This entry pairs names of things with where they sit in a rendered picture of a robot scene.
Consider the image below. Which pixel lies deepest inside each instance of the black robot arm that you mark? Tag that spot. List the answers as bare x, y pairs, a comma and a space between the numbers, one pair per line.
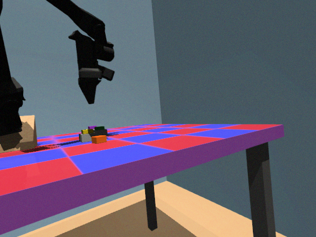
11, 92

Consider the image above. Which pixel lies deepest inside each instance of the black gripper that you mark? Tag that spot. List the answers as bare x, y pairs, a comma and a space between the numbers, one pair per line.
88, 76

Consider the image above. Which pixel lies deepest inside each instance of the green button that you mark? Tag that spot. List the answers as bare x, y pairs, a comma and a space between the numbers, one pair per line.
100, 130

